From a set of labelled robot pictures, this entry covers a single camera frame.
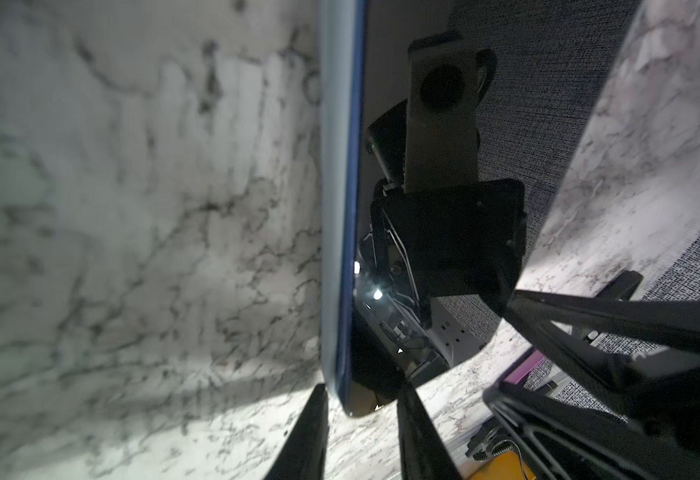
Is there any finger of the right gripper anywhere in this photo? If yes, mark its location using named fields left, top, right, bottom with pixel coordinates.
left=505, top=290, right=700, bottom=414
left=483, top=382, right=700, bottom=479

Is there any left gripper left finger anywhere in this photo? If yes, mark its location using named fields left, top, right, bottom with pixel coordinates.
left=265, top=384, right=329, bottom=480

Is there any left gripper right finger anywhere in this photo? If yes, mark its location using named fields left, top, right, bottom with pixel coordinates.
left=397, top=385, right=462, bottom=480

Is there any black smartphone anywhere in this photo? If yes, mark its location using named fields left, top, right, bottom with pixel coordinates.
left=336, top=1, right=638, bottom=417

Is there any light blue phone case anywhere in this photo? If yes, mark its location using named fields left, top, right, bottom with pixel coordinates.
left=319, top=1, right=367, bottom=408

